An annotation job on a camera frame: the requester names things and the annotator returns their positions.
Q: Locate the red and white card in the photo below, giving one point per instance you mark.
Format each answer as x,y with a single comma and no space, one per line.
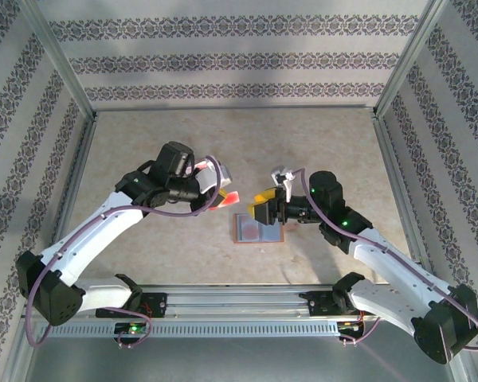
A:
232,199

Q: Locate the brown leather wallet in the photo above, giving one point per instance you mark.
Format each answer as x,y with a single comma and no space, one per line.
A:
263,235

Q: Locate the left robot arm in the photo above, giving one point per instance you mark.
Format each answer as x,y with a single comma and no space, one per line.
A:
87,231

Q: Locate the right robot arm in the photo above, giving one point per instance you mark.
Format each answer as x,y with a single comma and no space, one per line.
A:
398,266

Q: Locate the white card with red circle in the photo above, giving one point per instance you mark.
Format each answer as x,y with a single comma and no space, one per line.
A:
202,164

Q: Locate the small controller board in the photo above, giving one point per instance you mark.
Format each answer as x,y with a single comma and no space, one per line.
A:
133,329
348,327

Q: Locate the grey sheet metal shelf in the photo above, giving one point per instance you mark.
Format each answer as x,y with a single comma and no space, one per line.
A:
239,362

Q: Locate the aluminium side rail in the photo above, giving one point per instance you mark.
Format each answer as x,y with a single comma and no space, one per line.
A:
402,199
71,199

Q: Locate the aluminium back rail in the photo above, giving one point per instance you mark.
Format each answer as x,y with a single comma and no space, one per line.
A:
239,108

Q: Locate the aluminium mounting rail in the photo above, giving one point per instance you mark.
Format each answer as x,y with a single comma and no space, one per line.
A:
239,304

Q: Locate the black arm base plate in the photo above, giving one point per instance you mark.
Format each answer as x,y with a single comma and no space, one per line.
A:
159,304
318,306

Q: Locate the aluminium frame post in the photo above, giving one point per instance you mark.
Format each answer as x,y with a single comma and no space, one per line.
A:
62,59
408,59

